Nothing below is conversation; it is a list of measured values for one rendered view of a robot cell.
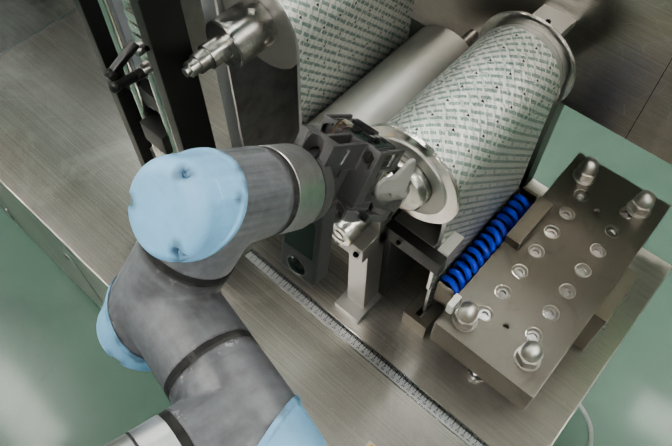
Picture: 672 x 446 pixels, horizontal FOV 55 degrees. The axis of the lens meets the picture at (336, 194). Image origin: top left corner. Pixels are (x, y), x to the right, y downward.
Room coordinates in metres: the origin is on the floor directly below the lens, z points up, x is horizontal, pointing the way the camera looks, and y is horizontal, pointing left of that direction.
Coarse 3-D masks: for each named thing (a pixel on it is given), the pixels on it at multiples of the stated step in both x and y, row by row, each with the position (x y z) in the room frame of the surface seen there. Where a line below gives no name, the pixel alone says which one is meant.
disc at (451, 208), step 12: (384, 132) 0.48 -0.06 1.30; (396, 132) 0.47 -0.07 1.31; (408, 132) 0.46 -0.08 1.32; (408, 144) 0.45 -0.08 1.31; (420, 144) 0.44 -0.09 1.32; (432, 156) 0.43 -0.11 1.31; (444, 168) 0.42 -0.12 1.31; (444, 180) 0.42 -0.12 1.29; (456, 192) 0.41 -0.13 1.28; (456, 204) 0.41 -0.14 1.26; (420, 216) 0.43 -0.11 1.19; (432, 216) 0.42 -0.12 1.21; (444, 216) 0.41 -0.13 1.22
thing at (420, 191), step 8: (400, 160) 0.45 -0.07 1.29; (416, 168) 0.44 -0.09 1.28; (416, 176) 0.43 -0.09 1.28; (424, 176) 0.43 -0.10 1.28; (408, 184) 0.43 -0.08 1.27; (416, 184) 0.42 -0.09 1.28; (424, 184) 0.43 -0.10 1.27; (416, 192) 0.42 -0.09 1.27; (424, 192) 0.42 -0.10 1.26; (408, 200) 0.42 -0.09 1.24; (416, 200) 0.42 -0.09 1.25; (424, 200) 0.42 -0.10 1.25; (408, 208) 0.42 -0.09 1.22; (416, 208) 0.42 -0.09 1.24
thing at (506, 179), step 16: (528, 144) 0.56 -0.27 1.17; (512, 160) 0.53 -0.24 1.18; (528, 160) 0.59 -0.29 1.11; (496, 176) 0.50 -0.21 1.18; (512, 176) 0.55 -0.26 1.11; (480, 192) 0.47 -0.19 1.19; (496, 192) 0.52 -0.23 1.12; (512, 192) 0.57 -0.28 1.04; (464, 208) 0.45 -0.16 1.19; (480, 208) 0.49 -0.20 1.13; (496, 208) 0.54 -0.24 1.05; (448, 224) 0.42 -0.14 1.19; (464, 224) 0.46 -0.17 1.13; (480, 224) 0.50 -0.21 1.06; (464, 240) 0.47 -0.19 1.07
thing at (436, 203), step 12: (516, 24) 0.66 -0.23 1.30; (540, 36) 0.63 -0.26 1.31; (552, 48) 0.62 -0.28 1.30; (396, 144) 0.46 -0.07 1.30; (408, 156) 0.45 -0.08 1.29; (420, 156) 0.44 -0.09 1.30; (432, 168) 0.43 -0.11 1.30; (432, 180) 0.43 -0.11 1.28; (432, 192) 0.42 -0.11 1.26; (444, 192) 0.42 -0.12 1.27; (432, 204) 0.42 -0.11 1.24; (444, 204) 0.41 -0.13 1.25
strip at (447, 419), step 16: (256, 256) 0.54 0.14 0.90; (272, 272) 0.51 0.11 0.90; (288, 288) 0.48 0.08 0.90; (304, 304) 0.45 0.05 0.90; (320, 320) 0.42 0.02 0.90; (336, 320) 0.42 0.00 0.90; (352, 336) 0.39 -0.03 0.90; (368, 352) 0.37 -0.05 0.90; (384, 368) 0.34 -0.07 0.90; (400, 384) 0.32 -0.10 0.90; (416, 384) 0.32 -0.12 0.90; (416, 400) 0.29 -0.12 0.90; (432, 400) 0.29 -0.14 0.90; (448, 416) 0.27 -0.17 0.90; (464, 432) 0.25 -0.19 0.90
